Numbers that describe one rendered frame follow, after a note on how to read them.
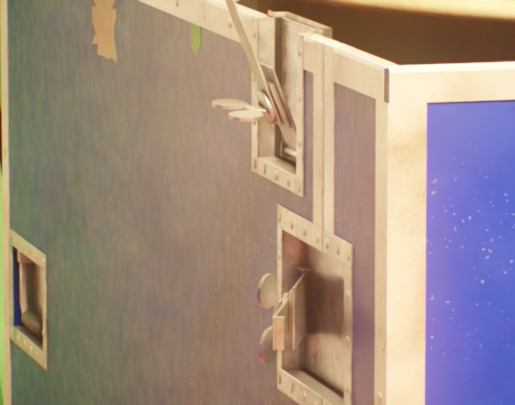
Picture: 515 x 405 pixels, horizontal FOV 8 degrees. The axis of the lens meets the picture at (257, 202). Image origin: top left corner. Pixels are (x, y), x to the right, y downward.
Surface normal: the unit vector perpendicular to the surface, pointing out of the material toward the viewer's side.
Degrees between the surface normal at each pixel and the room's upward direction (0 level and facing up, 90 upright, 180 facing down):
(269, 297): 94
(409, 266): 90
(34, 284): 90
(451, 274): 90
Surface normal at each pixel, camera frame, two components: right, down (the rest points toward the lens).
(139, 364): -0.96, 0.04
